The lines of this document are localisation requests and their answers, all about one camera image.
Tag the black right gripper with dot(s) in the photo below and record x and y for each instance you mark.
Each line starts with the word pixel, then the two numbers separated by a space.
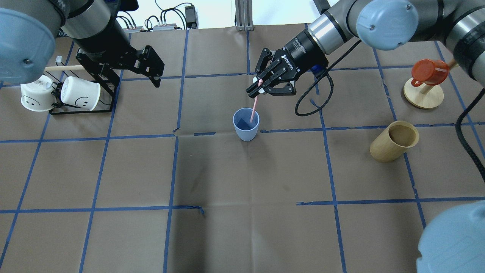
pixel 303 51

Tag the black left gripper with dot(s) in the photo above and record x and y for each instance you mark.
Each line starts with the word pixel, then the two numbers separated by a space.
pixel 101 42

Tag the pink chopstick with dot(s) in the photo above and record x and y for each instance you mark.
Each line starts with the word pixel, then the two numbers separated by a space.
pixel 253 113

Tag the light blue plastic cup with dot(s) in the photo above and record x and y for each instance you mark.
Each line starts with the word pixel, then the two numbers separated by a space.
pixel 245 124

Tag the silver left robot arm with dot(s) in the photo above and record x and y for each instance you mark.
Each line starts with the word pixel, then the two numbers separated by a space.
pixel 29 29

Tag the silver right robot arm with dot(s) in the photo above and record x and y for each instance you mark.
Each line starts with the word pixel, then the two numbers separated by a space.
pixel 453 242

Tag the bamboo wooden cup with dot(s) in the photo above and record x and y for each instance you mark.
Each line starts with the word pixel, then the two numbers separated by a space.
pixel 394 141

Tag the white mug on rack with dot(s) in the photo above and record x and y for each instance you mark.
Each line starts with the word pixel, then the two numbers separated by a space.
pixel 37 96
pixel 80 93

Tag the black power adapter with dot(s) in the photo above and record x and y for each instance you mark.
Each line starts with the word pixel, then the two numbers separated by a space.
pixel 192 21

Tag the round wooden mug tree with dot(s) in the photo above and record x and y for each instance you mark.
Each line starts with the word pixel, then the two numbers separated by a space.
pixel 426 96

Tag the orange mug on tree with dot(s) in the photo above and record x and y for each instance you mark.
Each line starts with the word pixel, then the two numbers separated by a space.
pixel 429 72

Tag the black wire mug rack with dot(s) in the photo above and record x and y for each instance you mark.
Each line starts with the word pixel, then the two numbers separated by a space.
pixel 107 97

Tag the wooden rack handle rod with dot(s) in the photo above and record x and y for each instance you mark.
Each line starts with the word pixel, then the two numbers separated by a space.
pixel 64 68

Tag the aluminium frame post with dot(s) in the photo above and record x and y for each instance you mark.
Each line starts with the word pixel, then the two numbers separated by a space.
pixel 244 15

